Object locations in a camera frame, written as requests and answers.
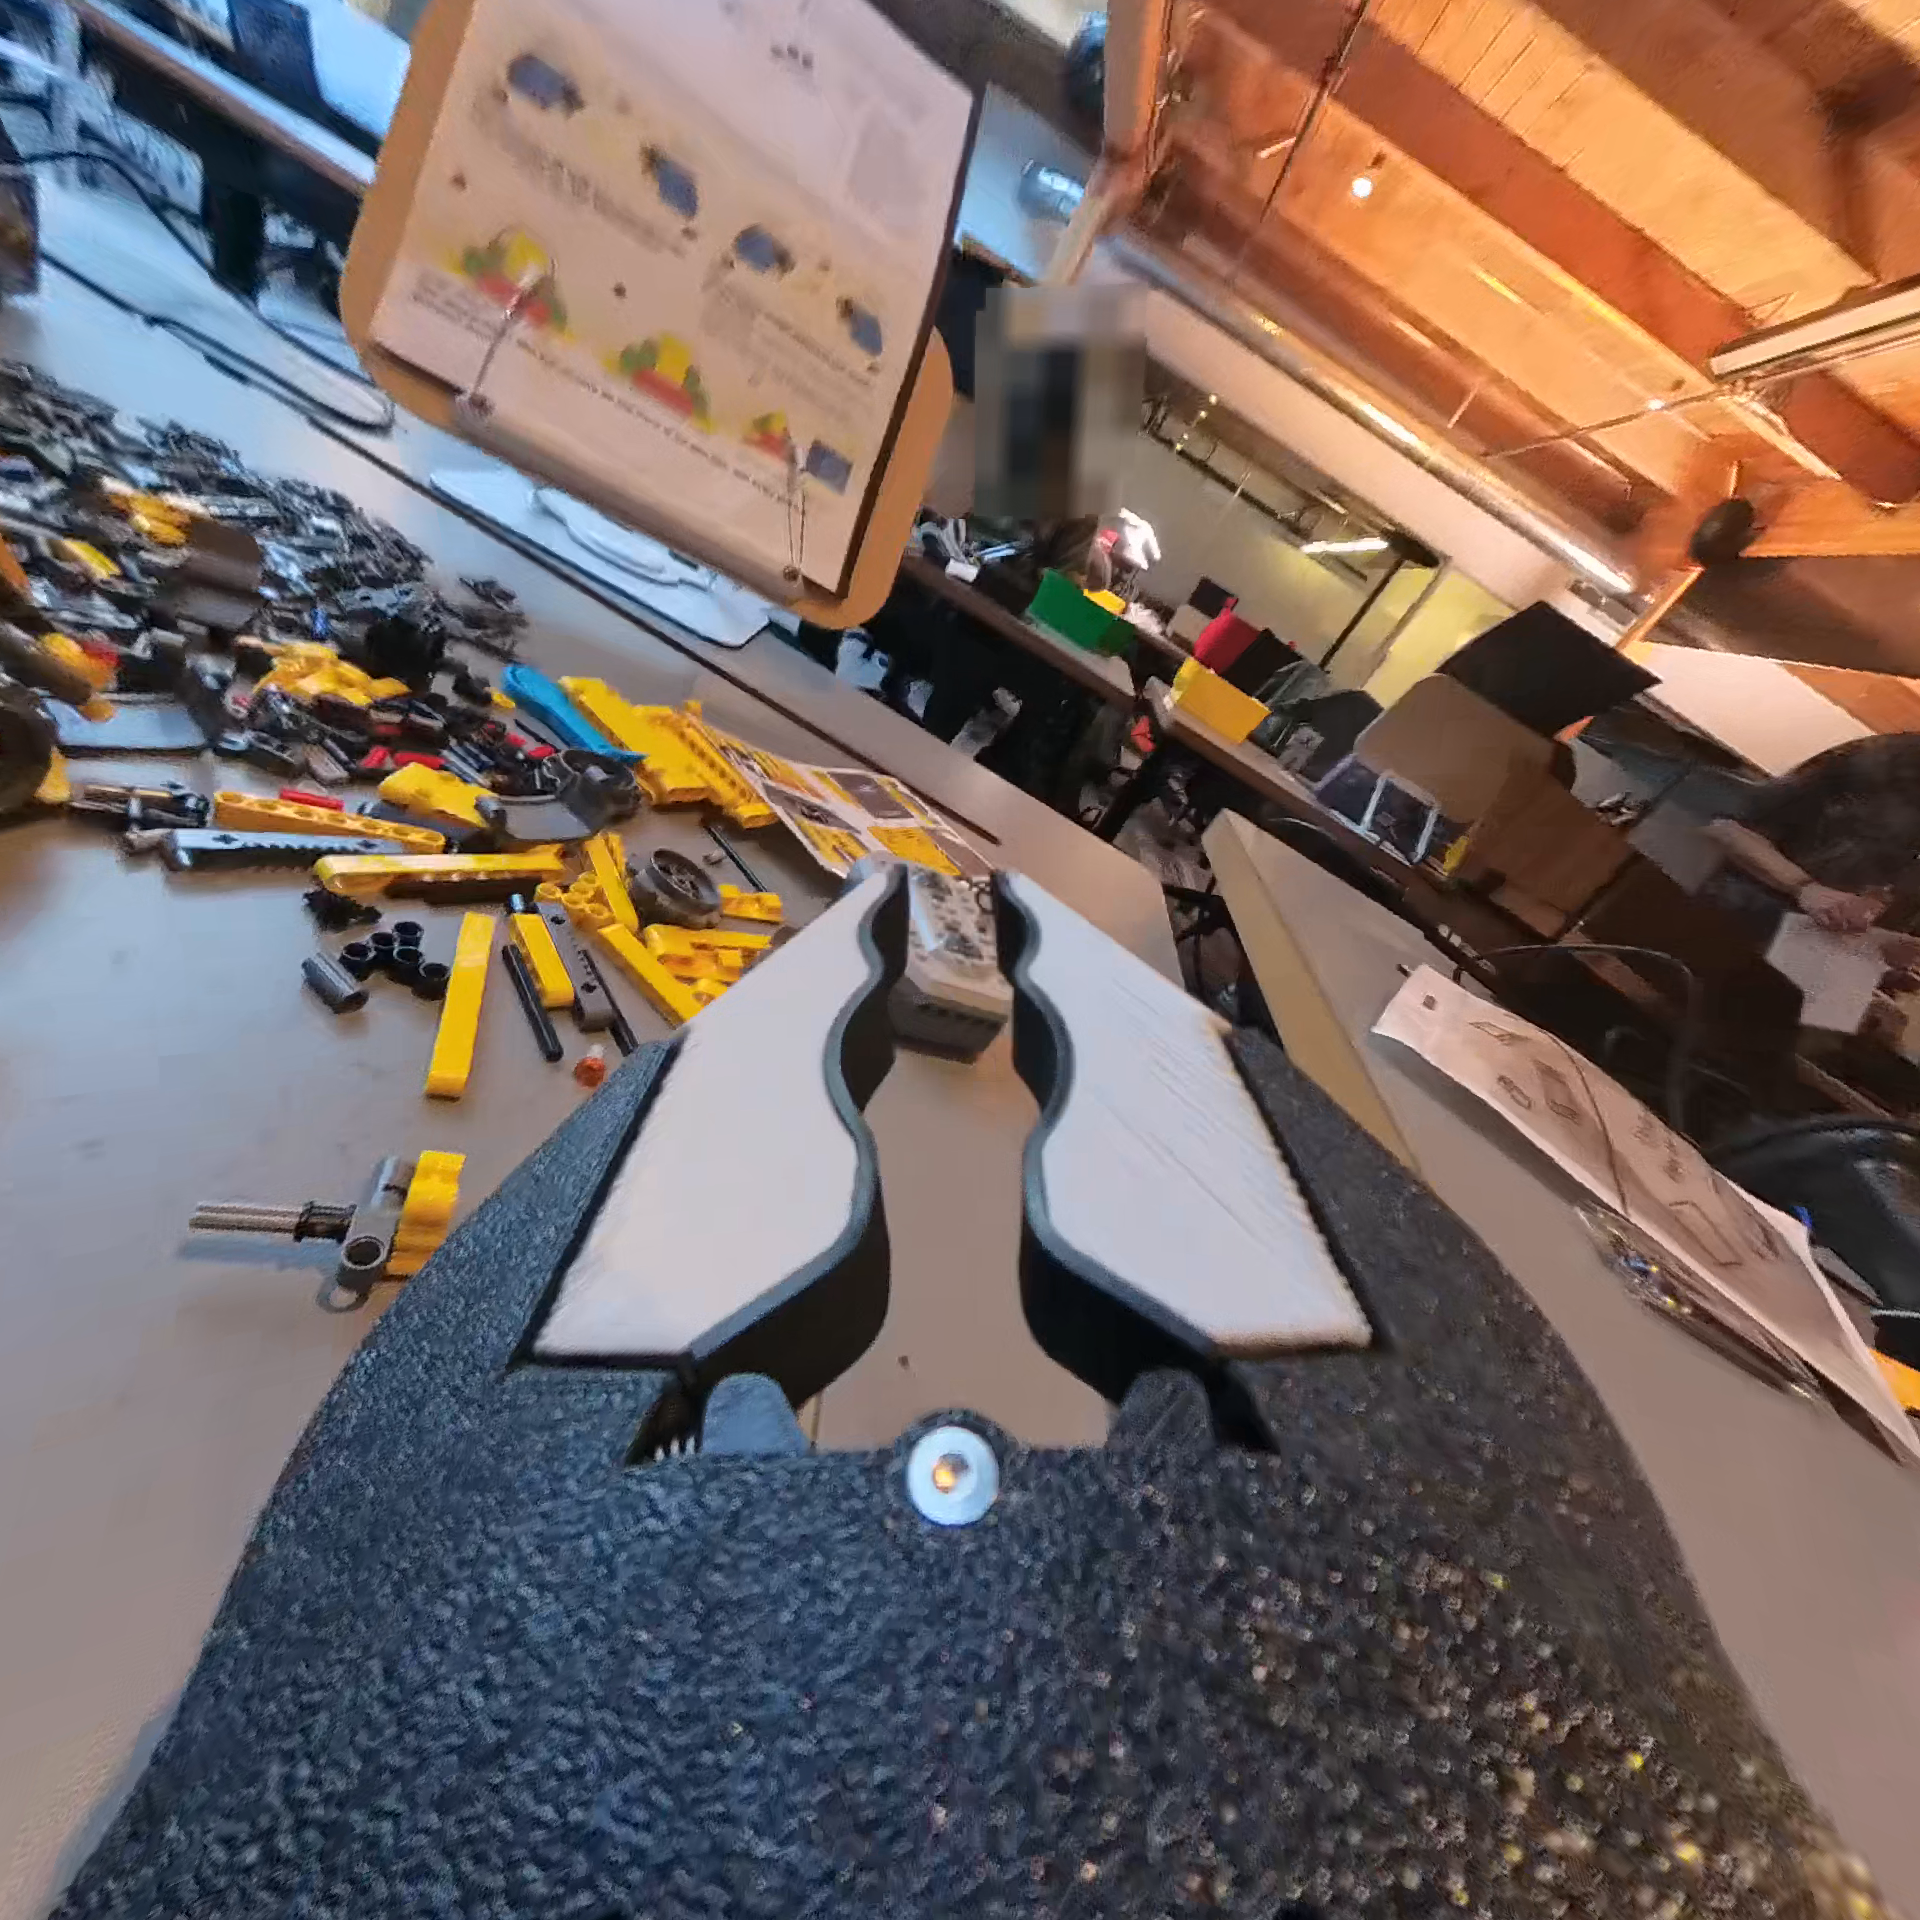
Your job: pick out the grey toothed rack brick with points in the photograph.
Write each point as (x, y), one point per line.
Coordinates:
(242, 852)

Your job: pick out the pile of dark grey bricks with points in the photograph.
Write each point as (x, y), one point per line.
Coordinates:
(301, 556)

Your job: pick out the black pendant lamp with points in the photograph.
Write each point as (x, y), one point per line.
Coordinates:
(1723, 531)

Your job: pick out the black rubber tyre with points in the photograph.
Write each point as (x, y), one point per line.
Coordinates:
(404, 638)

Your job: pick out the small green bin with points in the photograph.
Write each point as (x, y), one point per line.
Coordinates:
(1077, 616)

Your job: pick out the grey round turntable brick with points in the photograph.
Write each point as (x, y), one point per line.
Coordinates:
(676, 888)

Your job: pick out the pile of yellow beam bricks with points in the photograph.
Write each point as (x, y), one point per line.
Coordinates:
(451, 869)

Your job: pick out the small clear parts bag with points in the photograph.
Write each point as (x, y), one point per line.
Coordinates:
(1694, 1289)

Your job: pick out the blue brick separator tool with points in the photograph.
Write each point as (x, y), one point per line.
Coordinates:
(557, 704)

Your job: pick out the grey desk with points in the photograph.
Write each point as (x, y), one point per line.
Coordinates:
(150, 1051)

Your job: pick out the cardboard box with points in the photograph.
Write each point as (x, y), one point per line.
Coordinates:
(1546, 856)

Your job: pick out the black chair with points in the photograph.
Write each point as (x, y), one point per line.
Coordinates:
(1829, 1185)

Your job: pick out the yellow plastic bin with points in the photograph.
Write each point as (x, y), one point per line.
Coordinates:
(1219, 704)

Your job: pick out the grey brick battery hub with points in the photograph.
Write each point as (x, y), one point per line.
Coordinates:
(949, 961)

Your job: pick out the clear blue storage rack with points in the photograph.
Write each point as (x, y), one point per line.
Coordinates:
(1382, 811)

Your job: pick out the printed paper sheet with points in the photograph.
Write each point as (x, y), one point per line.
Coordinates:
(1576, 1109)

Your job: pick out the red bin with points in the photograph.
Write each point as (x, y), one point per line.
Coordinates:
(1228, 638)

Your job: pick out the wooden board sign stand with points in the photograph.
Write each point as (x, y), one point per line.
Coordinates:
(676, 300)

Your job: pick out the sticker sheet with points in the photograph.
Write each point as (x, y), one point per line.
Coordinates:
(855, 804)

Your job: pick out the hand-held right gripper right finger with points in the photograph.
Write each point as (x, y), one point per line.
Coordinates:
(1186, 1171)

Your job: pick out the grey curved panel brick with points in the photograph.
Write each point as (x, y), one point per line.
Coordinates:
(579, 804)

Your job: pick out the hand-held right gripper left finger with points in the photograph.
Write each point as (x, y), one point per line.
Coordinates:
(722, 1171)

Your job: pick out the metal ventilation duct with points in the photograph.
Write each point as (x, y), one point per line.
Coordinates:
(1051, 191)

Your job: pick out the pale adjacent table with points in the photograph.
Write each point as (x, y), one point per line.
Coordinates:
(1501, 1276)

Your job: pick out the black panel board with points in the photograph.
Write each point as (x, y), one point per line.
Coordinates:
(1546, 669)

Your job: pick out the small yellow grey axle assembly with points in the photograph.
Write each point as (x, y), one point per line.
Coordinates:
(429, 1200)

